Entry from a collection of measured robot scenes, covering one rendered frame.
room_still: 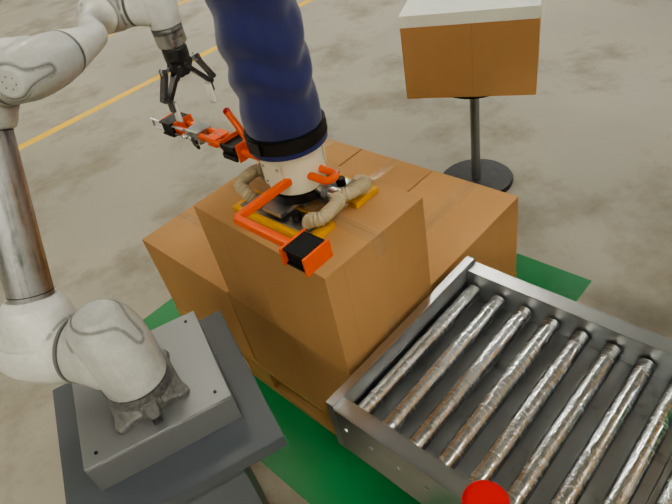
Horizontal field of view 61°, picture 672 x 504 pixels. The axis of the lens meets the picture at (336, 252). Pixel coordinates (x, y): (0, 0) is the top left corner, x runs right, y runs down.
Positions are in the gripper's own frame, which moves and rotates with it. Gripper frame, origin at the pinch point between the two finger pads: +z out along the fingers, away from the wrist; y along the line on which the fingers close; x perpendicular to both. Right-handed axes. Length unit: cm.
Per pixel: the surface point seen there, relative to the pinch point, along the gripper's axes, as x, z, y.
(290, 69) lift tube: -51, -21, 0
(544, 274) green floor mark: -73, 117, 99
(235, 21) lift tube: -46, -34, -8
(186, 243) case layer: 31, 63, -9
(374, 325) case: -70, 52, -8
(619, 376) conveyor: -129, 68, 25
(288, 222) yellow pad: -47, 20, -11
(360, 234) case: -66, 23, -3
